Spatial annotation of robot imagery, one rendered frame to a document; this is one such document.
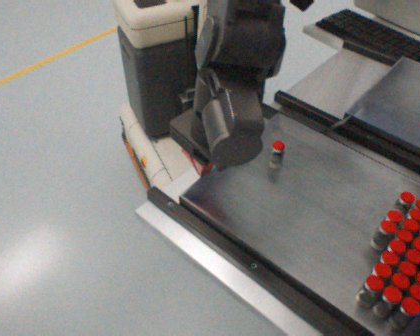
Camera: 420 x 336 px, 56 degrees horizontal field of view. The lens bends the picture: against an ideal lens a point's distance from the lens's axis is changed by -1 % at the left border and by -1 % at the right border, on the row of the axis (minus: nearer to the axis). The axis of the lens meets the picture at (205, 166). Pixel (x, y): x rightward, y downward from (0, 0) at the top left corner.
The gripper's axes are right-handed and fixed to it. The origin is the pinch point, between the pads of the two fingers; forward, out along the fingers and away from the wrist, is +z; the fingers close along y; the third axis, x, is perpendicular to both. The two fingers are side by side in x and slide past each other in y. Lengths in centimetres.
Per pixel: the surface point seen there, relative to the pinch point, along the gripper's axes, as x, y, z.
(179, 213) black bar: -7.5, 2.7, 1.0
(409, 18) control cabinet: 90, -5, 9
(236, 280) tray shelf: -8.7, 15.3, 1.0
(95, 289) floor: -11, -31, 98
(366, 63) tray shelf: 52, 1, 4
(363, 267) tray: 4.9, 26.2, -0.9
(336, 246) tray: 5.2, 21.8, -0.2
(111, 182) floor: 24, -70, 104
